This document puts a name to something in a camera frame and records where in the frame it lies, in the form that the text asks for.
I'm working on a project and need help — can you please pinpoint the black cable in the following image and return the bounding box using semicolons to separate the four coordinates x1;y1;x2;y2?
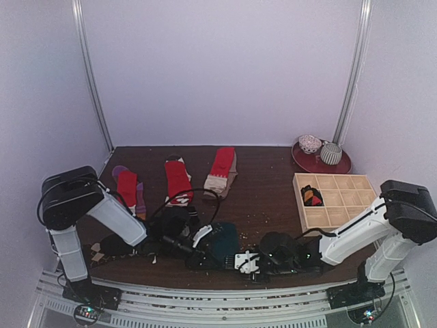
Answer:
370;273;399;314
150;187;220;226

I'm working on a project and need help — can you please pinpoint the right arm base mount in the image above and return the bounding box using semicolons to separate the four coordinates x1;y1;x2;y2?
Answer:
326;281;385;325

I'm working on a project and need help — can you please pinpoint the right black cable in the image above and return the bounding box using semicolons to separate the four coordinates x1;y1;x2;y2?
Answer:
370;273;399;314

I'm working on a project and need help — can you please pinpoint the black white striped sock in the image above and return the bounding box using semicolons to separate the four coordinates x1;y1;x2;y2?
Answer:
100;234;137;256

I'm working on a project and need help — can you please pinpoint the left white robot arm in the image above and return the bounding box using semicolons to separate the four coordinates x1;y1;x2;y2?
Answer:
37;166;199;303

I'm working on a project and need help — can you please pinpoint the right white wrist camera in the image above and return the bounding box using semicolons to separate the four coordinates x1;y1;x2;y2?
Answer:
234;251;261;275

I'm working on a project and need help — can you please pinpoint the black red yellow argyle sock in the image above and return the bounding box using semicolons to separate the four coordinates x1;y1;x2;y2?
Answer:
300;184;324;206

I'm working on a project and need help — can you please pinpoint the right aluminium frame post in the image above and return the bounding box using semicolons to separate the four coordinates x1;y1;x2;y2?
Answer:
333;0;373;147

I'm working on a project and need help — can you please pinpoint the white dotted bowl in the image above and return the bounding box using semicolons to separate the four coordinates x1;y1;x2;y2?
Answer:
298;135;322;154

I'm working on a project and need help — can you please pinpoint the dark green christmas sock pair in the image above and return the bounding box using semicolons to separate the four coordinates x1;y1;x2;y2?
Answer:
206;222;240;268

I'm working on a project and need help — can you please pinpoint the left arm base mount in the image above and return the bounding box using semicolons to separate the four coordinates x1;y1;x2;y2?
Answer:
62;282;122;327

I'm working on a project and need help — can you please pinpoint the grey striped cup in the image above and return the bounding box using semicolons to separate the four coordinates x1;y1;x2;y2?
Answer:
320;142;343;166

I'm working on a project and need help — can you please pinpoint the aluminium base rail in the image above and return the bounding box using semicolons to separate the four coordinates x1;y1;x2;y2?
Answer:
25;269;425;327

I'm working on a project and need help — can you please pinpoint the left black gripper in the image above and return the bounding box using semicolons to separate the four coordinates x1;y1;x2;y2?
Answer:
163;234;221;271

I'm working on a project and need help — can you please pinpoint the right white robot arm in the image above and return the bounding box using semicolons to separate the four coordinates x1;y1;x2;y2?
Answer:
234;180;436;302

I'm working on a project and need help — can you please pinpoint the aluminium frame post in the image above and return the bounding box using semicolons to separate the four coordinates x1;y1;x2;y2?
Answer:
72;0;115;153
333;0;373;147

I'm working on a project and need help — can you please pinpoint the red round plate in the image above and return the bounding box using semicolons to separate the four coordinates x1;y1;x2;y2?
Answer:
291;142;352;174

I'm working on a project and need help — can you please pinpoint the left aluminium frame post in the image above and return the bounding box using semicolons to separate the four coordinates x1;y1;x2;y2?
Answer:
72;0;115;153

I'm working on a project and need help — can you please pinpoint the wooden compartment tray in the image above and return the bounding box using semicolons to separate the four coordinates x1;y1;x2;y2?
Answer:
293;173;376;232

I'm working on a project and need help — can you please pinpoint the red beige sock pair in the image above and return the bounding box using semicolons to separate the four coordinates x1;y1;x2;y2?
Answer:
203;147;238;200

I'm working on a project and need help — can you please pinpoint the red white patterned sock pair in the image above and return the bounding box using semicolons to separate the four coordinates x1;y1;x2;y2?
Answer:
165;154;193;207

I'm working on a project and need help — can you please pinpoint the red purple sock pair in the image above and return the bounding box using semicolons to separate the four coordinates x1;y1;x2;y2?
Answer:
112;165;146;221

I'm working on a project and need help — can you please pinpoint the left black cable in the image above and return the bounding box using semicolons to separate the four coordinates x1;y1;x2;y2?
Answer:
150;187;220;226

